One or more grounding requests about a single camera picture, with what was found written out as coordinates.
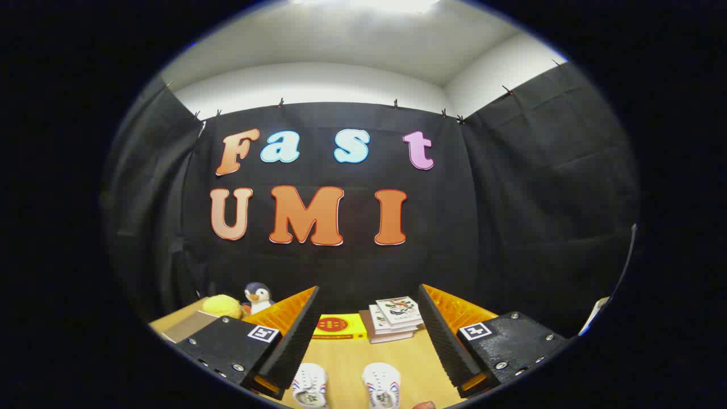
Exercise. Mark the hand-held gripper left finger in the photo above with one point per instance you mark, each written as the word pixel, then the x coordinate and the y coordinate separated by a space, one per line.
pixel 295 341

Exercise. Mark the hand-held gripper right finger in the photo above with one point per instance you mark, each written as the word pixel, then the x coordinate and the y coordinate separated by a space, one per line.
pixel 443 335

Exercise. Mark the white striped shoe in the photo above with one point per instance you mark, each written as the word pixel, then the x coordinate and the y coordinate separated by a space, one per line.
pixel 309 383
pixel 381 383

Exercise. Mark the beige fabric storage box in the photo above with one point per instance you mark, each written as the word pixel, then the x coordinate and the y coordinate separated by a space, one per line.
pixel 190 325

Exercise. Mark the yellow flat box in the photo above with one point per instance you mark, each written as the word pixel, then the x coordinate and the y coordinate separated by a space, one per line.
pixel 341 326

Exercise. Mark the white illustrated cover book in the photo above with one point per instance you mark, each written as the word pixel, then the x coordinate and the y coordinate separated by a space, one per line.
pixel 379 322
pixel 400 309

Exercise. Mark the penguin plush toy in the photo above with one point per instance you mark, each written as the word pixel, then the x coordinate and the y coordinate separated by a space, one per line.
pixel 259 296

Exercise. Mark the yellow round plush toy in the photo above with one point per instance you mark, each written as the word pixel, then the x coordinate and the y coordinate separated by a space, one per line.
pixel 222 307

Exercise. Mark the black backdrop cloth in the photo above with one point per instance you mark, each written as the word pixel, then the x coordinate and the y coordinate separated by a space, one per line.
pixel 511 227

